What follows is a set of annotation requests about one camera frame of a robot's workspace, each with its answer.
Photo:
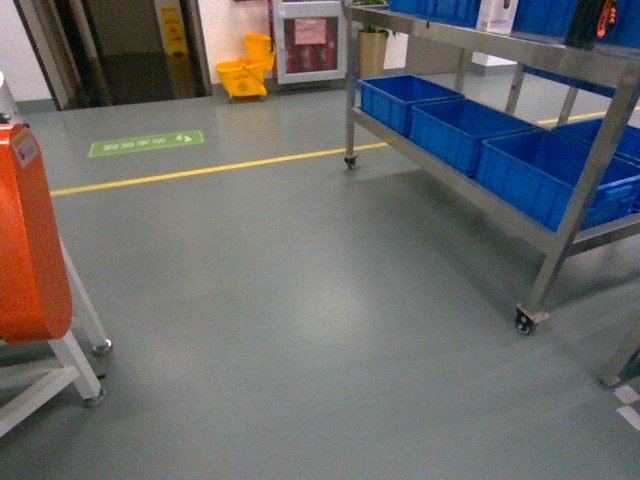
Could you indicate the blue shelf crate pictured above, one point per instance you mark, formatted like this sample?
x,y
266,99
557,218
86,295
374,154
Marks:
x,y
537,173
390,99
454,131

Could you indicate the white cardboard box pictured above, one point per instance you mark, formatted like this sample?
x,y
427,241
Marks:
x,y
497,16

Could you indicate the stainless steel shelf cart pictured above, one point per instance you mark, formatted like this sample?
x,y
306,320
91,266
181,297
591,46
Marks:
x,y
618,72

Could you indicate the yellow mop bucket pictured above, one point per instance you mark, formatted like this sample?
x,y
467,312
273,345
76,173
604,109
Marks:
x,y
246,77

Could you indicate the green floor sticker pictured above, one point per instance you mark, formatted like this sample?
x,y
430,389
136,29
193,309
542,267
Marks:
x,y
145,143

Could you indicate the fire hydrant cabinet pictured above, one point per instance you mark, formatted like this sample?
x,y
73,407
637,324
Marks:
x,y
309,38

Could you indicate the potted plant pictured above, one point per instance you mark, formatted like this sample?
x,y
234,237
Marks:
x,y
372,41

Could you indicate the yellow wet floor sign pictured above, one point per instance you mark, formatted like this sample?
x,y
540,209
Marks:
x,y
173,31

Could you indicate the orange motor guard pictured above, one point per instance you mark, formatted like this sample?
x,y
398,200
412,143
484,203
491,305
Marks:
x,y
35,293

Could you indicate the black orange tool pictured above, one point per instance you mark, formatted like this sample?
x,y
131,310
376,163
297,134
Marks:
x,y
592,20

